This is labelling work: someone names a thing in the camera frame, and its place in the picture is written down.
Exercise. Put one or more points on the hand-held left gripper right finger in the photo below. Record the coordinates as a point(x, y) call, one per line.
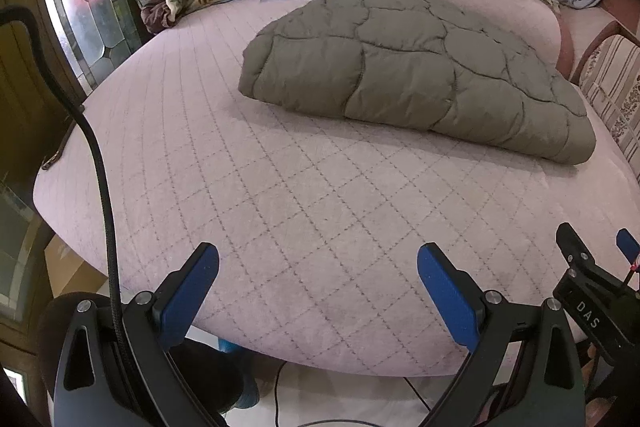
point(447, 292)

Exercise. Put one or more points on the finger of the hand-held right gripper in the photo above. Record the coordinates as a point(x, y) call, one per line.
point(575, 247)
point(629, 247)

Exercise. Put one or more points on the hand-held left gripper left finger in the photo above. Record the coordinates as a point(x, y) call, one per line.
point(192, 292)

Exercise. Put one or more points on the olive puffer jacket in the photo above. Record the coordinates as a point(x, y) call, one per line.
point(400, 67)

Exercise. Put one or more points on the blue slipper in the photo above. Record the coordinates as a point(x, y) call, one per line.
point(249, 389)

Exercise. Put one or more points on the cardboard box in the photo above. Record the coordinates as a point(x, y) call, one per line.
point(70, 267)

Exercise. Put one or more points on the striped floral cushion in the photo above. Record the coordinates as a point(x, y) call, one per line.
point(617, 92)

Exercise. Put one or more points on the dark smartphone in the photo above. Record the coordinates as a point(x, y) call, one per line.
point(52, 156)

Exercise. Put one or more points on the wooden door panel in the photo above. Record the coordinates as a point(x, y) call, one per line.
point(30, 107)

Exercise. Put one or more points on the leaded glass door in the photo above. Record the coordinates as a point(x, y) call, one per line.
point(95, 22)

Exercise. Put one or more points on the wooden chair frame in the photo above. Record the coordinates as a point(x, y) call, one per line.
point(592, 47)

